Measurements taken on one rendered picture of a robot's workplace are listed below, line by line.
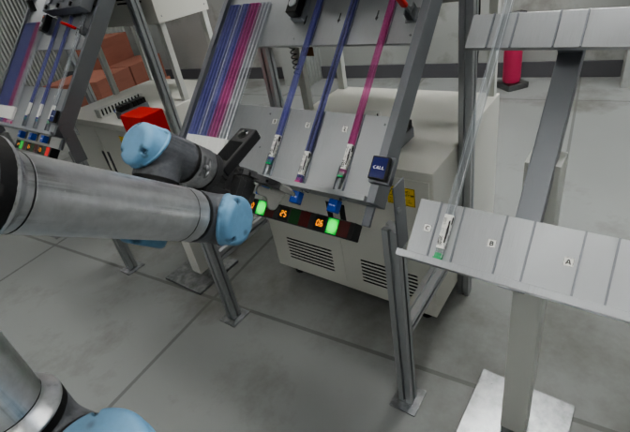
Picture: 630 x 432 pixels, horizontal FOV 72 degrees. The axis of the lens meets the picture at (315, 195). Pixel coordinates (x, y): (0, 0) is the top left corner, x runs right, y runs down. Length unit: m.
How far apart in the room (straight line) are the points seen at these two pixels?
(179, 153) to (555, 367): 1.27
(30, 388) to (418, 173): 0.98
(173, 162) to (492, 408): 1.12
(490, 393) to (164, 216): 1.16
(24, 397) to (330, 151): 0.73
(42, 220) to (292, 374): 1.22
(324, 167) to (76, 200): 0.67
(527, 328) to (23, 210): 0.97
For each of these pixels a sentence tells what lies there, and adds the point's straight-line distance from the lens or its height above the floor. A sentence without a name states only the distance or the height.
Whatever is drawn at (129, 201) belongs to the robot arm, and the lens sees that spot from 0.50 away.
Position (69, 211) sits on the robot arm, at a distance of 0.46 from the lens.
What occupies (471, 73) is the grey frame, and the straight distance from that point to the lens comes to 1.30.
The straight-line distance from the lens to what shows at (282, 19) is 1.33.
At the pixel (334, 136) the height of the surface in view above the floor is 0.81.
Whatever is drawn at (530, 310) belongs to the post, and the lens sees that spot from 1.06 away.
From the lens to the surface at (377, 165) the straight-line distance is 0.92.
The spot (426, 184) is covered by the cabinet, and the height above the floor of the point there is 0.59.
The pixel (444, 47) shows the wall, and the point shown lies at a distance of 4.02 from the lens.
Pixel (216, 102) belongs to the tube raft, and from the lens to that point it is 1.33.
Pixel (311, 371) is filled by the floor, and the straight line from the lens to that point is 1.55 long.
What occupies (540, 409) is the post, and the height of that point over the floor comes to 0.01.
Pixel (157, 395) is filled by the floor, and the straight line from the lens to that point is 1.69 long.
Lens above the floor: 1.22
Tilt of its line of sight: 30 degrees down
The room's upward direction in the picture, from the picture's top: 11 degrees counter-clockwise
